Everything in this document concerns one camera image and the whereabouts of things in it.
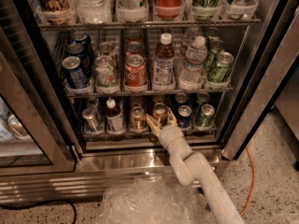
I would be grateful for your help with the water bottle shelf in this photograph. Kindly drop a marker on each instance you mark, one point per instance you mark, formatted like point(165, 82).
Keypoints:
point(93, 11)
point(195, 56)

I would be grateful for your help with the red coke can top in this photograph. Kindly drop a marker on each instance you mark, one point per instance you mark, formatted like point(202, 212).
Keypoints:
point(167, 9)

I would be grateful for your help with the glass fridge door left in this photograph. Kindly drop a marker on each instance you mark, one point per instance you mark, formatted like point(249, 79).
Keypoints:
point(45, 152)

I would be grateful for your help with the orange soda can front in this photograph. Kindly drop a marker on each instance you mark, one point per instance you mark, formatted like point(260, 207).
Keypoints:
point(159, 113)

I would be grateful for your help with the green can middle front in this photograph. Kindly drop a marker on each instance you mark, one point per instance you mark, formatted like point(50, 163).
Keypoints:
point(221, 68)

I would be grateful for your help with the tea bottle middle shelf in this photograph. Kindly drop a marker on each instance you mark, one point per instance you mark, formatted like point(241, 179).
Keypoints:
point(163, 61)

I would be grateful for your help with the orange soda can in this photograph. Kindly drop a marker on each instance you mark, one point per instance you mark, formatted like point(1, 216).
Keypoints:
point(159, 113)
point(138, 119)

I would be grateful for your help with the tea bottle bottom shelf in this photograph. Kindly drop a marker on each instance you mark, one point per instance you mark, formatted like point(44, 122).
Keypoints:
point(114, 116)

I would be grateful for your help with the water bottle middle shelf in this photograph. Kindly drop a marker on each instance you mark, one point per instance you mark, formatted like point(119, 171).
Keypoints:
point(195, 56)

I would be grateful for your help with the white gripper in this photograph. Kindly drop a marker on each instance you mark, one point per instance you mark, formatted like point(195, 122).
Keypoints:
point(165, 132)

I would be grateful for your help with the white green can middle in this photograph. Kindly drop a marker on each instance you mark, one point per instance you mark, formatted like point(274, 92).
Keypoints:
point(105, 71)

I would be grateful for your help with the clear plastic wrap bundle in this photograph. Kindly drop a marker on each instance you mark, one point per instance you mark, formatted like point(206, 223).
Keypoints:
point(149, 201)

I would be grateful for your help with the red coke can front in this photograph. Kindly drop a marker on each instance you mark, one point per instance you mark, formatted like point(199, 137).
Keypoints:
point(135, 71)

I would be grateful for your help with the blue pepsi can bottom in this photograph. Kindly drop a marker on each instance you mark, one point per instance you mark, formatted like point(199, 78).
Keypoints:
point(183, 116)

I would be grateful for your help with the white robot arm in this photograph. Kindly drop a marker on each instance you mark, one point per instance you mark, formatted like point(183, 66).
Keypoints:
point(190, 166)

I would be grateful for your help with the green can bottom front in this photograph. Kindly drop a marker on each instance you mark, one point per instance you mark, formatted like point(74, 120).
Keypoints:
point(205, 115)

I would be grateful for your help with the stainless steel fridge cabinet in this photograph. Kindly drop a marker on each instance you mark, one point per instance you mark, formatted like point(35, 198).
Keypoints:
point(252, 35)

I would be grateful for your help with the water bottle top shelf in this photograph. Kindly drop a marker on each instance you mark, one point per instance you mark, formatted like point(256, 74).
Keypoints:
point(93, 11)

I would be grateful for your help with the silver can bottom left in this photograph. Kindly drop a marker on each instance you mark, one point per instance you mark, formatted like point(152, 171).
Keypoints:
point(92, 120)

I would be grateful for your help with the orange soda can left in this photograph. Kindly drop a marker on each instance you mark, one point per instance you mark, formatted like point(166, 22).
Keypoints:
point(138, 119)

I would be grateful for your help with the green can top shelf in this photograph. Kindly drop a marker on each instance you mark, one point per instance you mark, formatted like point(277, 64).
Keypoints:
point(204, 9)

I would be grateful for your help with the open fridge door right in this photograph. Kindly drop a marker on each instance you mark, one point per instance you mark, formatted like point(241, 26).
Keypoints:
point(280, 65)

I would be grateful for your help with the red coke can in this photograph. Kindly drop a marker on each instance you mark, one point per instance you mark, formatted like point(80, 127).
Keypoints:
point(134, 48)
point(135, 71)
point(167, 9)

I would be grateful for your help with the tan can top left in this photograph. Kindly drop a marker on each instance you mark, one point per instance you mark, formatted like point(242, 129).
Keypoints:
point(55, 10)

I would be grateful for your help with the blue can middle front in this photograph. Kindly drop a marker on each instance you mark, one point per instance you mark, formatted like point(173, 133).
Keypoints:
point(74, 72)

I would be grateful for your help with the tea bottle shelf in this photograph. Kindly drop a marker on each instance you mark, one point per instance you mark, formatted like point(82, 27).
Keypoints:
point(163, 61)
point(114, 116)

